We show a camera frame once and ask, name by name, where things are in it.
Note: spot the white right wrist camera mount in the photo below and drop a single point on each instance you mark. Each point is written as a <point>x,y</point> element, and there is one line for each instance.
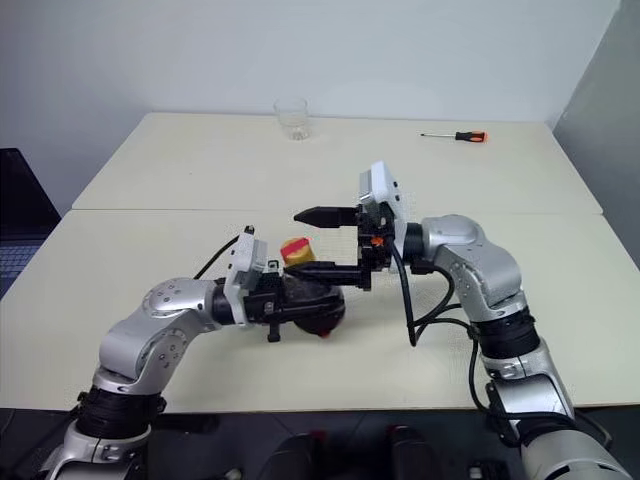
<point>385,180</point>

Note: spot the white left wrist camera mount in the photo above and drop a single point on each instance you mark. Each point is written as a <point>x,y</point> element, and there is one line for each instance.
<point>247,257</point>

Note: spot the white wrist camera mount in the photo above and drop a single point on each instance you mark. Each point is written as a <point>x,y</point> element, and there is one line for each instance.
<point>247,257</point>
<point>385,180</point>

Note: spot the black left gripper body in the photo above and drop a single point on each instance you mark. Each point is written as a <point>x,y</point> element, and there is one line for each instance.
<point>260,305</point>

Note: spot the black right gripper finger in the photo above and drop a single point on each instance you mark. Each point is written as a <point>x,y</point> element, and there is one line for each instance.
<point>330,274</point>
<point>330,216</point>

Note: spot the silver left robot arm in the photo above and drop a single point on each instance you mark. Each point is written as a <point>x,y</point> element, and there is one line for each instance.
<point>150,330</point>

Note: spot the dark rounded shape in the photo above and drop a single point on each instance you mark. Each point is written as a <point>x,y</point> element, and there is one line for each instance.
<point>415,455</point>

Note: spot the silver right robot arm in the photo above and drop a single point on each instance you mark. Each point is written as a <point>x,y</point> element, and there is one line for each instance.
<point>480,260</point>

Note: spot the dark laptop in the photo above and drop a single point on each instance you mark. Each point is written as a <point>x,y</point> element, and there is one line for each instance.
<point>25,200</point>

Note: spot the orange black screwdriver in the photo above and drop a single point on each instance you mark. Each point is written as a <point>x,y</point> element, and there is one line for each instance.
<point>467,135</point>

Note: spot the clear stemless glass tumbler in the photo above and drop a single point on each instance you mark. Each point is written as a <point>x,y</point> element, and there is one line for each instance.
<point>291,117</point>

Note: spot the dark cola bottle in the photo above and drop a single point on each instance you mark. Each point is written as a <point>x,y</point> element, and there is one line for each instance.
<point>311,327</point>

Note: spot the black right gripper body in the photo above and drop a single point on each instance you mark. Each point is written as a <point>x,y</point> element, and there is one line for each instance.
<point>372,250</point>

